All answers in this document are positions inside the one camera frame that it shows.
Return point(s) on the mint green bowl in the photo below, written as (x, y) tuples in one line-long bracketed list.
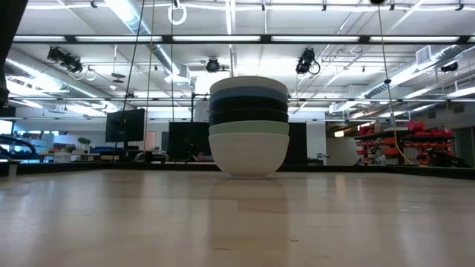
[(248, 128)]

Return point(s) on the black bowl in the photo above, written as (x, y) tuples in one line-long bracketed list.
[(248, 116)]

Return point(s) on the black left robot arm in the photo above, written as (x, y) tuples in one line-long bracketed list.
[(9, 37)]

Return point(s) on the black monitor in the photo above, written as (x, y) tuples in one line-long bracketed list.
[(189, 140), (125, 125)]

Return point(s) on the black panel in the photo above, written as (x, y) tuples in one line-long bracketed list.
[(298, 142)]

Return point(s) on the black framed linear light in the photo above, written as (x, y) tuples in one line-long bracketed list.
[(215, 38)]

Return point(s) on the orange bin shelving rack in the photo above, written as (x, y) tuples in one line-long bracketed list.
[(378, 148)]

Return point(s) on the small green plant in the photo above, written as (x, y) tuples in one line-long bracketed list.
[(84, 141)]

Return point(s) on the white container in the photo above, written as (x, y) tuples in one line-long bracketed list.
[(62, 157)]

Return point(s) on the red bin shelving rack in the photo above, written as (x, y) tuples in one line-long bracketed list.
[(430, 146)]

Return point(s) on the black curved tube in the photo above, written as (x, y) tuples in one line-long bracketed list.
[(18, 142)]

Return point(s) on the black ceiling speaker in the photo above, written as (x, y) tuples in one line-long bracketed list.
[(449, 66)]

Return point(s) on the black ceiling camera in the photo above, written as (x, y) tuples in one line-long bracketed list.
[(306, 61), (65, 59), (212, 65)]

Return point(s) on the black aluminium table frame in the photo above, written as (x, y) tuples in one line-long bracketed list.
[(334, 170)]

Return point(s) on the silver ceiling air duct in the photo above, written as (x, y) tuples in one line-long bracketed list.
[(408, 74), (148, 44)]

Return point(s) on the white small post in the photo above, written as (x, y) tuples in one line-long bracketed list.
[(13, 170)]

